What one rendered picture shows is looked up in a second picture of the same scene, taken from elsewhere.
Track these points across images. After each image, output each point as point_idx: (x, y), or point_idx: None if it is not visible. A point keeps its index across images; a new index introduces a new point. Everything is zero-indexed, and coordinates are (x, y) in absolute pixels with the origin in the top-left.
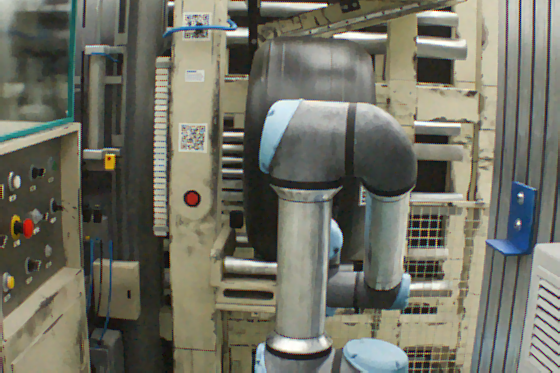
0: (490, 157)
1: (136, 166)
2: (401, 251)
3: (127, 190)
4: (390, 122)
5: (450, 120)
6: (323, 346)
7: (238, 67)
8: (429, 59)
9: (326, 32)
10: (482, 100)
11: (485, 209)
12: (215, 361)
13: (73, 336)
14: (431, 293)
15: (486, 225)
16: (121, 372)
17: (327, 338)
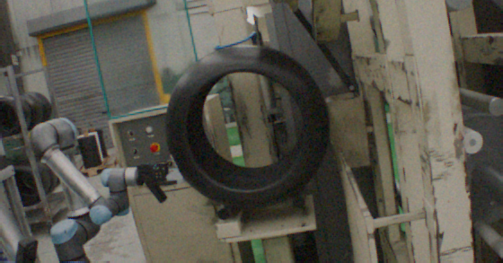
0: (424, 157)
1: (297, 118)
2: (70, 189)
3: (295, 133)
4: (30, 133)
5: (402, 100)
6: (67, 214)
7: (480, 27)
8: None
9: (313, 22)
10: (406, 75)
11: None
12: (262, 246)
13: (201, 200)
14: None
15: (434, 249)
16: (295, 239)
17: (71, 213)
